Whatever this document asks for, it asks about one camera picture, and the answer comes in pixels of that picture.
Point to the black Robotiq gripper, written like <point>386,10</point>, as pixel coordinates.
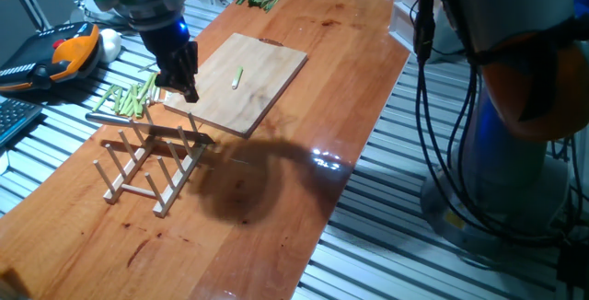
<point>165,42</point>

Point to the green garlic stalk piece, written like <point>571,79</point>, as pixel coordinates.
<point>237,77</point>

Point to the steel cleaver knife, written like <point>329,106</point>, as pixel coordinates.
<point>161,130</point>

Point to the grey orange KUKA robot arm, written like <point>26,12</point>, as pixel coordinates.
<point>506,5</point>

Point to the pile of cut garlic stalks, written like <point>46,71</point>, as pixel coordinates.
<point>131,102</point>

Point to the light wooden cutting board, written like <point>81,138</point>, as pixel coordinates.
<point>239,88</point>

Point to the white egg-shaped object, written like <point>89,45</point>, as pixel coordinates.
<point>111,44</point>

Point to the wooden peg dish rack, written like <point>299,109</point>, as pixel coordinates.
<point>177,182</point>

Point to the black orange teach pendant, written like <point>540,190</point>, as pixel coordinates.
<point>69,56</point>

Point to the grey metal tripod legs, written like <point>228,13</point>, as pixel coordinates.
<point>27,1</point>

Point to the black computer keyboard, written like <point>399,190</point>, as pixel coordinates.
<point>14,116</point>

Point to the large reddish wooden board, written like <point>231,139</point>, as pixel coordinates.
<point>184,245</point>

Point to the white plastic drawer box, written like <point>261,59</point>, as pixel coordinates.
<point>407,10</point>

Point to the blue plastic bag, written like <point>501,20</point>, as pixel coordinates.
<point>580,3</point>

